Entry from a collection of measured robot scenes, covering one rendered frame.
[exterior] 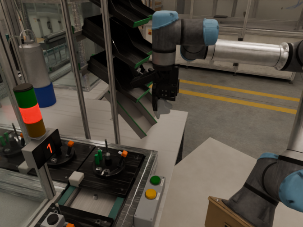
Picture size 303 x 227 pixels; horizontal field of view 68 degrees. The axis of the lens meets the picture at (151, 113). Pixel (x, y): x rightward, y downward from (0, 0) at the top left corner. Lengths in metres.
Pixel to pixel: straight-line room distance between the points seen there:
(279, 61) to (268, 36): 3.78
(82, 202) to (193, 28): 0.75
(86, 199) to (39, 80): 1.01
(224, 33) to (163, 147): 3.65
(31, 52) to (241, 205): 1.46
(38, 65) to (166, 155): 1.04
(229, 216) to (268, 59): 0.53
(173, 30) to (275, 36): 4.05
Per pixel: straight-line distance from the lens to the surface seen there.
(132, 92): 1.07
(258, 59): 0.87
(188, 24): 0.70
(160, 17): 0.68
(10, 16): 2.04
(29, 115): 0.72
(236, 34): 4.65
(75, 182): 0.98
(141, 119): 1.18
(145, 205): 0.89
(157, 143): 1.30
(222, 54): 0.83
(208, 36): 0.70
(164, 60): 0.70
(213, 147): 1.32
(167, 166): 1.16
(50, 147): 0.80
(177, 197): 1.04
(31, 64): 1.71
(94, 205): 0.96
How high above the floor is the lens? 1.67
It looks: 31 degrees down
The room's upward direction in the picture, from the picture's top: straight up
